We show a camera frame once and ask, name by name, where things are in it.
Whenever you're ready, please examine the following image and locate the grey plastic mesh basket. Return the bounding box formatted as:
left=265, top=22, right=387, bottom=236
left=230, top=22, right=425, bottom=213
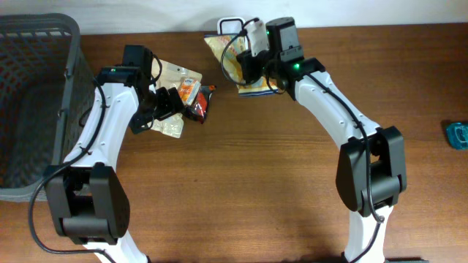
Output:
left=1, top=13, right=94, bottom=202

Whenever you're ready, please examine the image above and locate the small orange packet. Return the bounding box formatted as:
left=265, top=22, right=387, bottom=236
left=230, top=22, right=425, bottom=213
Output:
left=178, top=78, right=201, bottom=106

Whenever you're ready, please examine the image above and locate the left black cable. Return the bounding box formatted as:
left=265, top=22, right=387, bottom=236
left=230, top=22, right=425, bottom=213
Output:
left=27, top=54, right=164, bottom=263

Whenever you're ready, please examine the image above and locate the black cable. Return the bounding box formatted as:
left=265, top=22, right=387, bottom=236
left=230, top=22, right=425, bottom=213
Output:
left=219, top=17, right=385, bottom=263
left=27, top=54, right=164, bottom=263

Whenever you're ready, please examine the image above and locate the right black cable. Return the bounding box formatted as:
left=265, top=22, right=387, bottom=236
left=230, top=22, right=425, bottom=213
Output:
left=219, top=17, right=385, bottom=263

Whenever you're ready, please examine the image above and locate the teal mouthwash bottle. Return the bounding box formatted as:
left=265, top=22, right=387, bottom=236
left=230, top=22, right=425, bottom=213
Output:
left=446, top=122, right=467, bottom=150

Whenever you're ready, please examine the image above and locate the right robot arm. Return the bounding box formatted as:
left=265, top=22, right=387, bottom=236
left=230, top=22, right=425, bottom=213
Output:
left=236, top=17, right=407, bottom=262

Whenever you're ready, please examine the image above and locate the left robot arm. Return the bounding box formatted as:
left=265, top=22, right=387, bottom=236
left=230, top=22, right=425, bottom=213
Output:
left=37, top=45, right=184, bottom=262

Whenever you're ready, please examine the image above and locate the dark red black packet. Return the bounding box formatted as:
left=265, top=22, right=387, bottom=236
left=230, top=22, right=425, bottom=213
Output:
left=183, top=85, right=216, bottom=123

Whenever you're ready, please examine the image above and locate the beige kraft pouch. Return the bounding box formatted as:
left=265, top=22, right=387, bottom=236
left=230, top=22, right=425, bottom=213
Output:
left=148, top=57, right=203, bottom=138

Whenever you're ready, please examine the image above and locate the yellow snack bag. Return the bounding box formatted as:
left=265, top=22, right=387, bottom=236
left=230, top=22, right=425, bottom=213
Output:
left=204, top=34, right=278, bottom=97

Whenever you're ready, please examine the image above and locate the white barcode scanner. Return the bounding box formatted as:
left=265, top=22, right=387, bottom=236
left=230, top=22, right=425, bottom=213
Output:
left=216, top=17, right=246, bottom=35

